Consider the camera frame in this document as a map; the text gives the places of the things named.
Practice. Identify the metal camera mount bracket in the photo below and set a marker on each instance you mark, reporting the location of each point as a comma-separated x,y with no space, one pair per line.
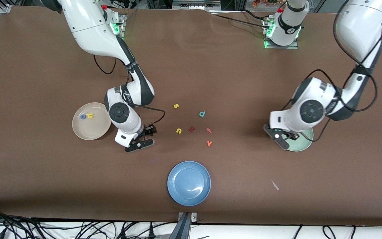
182,229

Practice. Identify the orange flower decoration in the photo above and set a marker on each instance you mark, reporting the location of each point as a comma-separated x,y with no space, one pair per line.
267,2

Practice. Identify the dark red foam letter k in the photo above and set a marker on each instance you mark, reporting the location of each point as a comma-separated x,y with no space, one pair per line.
191,129

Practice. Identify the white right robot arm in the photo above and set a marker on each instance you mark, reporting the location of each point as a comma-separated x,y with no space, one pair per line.
88,26

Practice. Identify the brown table mat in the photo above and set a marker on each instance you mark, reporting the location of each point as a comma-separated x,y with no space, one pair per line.
191,66

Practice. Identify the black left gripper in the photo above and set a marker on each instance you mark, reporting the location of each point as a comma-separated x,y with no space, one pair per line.
292,135

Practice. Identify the blue round plate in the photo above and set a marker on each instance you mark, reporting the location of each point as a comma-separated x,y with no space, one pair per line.
189,183

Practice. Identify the red foam letter t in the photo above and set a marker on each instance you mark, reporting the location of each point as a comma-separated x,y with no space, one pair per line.
209,130

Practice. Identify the teal foam letter d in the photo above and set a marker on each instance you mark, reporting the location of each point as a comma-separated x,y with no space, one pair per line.
201,115

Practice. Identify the beige round plate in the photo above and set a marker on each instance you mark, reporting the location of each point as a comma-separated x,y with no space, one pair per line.
90,129

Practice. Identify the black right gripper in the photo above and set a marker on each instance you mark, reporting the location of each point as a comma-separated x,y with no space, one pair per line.
148,130

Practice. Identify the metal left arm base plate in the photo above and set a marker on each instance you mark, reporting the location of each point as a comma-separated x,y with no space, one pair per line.
280,47

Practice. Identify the grey electronics box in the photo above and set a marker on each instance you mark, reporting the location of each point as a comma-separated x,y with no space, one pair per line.
196,4

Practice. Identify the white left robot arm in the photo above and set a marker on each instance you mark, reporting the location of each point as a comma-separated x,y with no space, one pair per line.
360,23

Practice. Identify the small white paper scrap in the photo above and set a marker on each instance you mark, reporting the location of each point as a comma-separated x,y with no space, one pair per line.
275,185

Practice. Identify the light green round plate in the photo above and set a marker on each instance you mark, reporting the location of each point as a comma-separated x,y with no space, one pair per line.
305,142

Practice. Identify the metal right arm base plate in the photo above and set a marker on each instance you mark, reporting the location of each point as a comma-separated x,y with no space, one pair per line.
122,26

